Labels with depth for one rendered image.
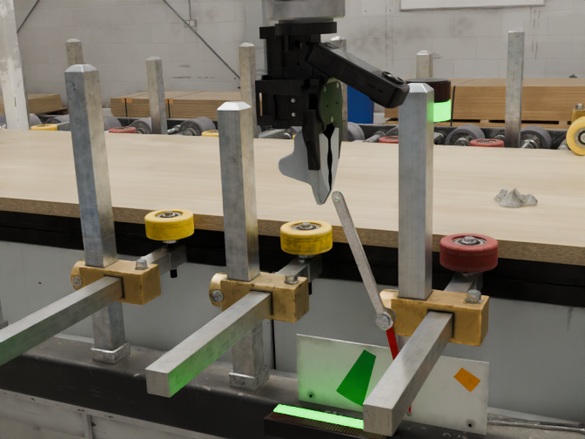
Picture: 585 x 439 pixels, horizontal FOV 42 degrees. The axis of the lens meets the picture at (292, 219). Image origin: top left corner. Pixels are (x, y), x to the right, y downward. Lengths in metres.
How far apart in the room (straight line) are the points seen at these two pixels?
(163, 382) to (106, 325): 0.40
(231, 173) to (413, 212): 0.25
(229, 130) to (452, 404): 0.46
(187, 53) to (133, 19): 0.82
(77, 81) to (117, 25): 8.69
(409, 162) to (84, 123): 0.49
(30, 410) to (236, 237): 0.58
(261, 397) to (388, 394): 0.37
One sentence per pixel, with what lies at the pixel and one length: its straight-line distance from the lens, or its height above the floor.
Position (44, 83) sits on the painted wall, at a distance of 10.62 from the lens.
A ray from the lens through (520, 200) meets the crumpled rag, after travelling 1.35.
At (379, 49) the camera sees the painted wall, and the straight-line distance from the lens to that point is 8.41.
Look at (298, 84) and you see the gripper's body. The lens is 0.88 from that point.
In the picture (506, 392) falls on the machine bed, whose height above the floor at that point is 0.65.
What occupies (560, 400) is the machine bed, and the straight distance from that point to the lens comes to 1.26.
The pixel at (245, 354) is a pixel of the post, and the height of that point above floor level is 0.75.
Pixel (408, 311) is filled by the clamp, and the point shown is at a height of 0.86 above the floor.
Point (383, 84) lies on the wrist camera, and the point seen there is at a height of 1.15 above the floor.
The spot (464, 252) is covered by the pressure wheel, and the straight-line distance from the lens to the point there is 1.08.
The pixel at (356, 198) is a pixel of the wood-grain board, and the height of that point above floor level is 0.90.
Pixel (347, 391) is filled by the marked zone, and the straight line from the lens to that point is 1.07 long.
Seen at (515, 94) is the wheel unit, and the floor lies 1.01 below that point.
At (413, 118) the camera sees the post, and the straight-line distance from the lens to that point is 0.94.
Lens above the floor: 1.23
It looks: 15 degrees down
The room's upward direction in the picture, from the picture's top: 2 degrees counter-clockwise
